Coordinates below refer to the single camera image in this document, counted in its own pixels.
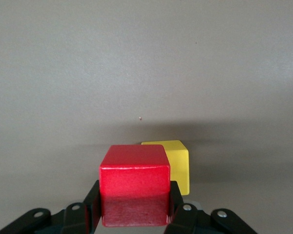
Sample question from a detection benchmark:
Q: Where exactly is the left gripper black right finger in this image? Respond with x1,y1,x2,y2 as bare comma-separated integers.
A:
165,181,258,234

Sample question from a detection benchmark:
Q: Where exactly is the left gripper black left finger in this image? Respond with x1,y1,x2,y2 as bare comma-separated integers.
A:
0,179,103,234

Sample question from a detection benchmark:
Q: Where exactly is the red cube block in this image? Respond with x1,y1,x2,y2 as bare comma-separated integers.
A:
99,144,171,228

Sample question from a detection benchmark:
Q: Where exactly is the yellow cube block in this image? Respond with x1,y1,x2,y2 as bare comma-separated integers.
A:
141,139,190,196

